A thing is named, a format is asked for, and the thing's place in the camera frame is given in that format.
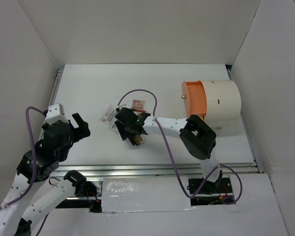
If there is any orange drawer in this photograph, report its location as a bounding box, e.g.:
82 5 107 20
181 81 207 120

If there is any red lip gloss tube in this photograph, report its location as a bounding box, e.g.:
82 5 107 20
130 108 147 113

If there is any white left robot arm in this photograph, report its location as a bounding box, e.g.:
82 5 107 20
0 113 90 236

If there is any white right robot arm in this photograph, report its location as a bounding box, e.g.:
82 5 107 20
115 107 222 194

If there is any long brown eyeshadow palette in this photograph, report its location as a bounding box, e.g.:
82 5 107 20
128 135 145 146

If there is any lower false lash case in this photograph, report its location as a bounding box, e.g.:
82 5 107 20
108 122 119 135

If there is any false lash case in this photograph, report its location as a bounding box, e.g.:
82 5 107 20
100 105 117 124
108 122 119 135

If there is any round-pan eyeshadow palette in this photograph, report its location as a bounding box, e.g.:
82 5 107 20
131 99 145 110

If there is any upper false lash case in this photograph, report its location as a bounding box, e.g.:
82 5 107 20
100 105 117 124

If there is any white taped cover panel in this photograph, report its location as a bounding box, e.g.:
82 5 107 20
101 177 192 213

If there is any cream cylindrical drawer organizer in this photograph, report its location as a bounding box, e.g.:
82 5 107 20
201 80 241 128

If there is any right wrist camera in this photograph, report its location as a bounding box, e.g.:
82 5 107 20
116 104 126 112

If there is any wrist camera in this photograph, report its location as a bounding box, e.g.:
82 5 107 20
116 104 126 112
45 103 67 125

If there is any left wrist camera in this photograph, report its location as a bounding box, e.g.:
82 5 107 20
45 103 67 125

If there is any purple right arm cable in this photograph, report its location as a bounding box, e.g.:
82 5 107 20
118 88 245 205

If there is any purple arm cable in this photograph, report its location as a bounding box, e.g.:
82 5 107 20
0 106 50 236
118 88 245 205

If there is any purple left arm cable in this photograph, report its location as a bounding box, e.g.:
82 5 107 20
0 106 50 236

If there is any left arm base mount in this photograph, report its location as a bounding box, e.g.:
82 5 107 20
49 176 103 213

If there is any aluminium rail frame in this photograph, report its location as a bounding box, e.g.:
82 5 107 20
27 64 264 179

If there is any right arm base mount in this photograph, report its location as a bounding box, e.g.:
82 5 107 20
190 177 235 206

